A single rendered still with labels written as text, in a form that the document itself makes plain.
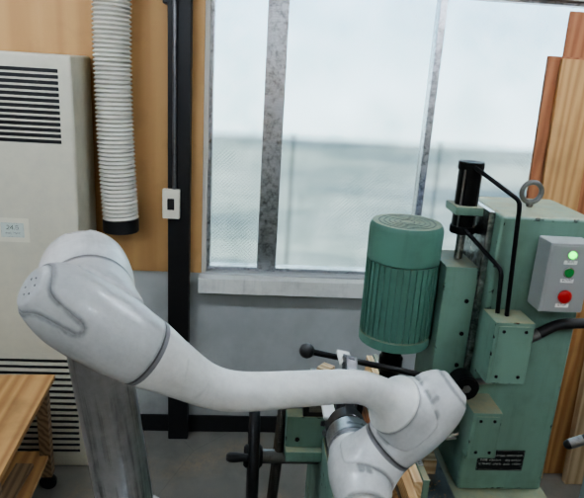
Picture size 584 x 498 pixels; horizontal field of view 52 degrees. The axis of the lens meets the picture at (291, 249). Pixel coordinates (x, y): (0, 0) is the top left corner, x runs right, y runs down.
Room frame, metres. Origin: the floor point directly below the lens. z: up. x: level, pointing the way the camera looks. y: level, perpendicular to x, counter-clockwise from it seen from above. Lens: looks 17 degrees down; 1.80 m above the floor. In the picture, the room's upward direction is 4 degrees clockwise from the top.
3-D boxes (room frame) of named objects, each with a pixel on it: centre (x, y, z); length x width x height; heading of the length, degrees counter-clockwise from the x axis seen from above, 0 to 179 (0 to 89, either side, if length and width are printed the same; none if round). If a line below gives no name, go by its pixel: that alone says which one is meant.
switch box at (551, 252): (1.26, -0.60, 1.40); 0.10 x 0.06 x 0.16; 94
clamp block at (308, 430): (1.39, -0.08, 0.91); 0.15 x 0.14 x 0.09; 4
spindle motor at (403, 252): (1.37, -0.27, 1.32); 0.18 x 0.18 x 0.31
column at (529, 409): (1.40, -0.56, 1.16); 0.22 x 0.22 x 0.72; 4
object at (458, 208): (1.38, -0.41, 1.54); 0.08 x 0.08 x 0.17; 4
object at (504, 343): (1.24, -0.50, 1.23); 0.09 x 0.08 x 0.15; 94
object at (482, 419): (1.23, -0.47, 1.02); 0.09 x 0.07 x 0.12; 4
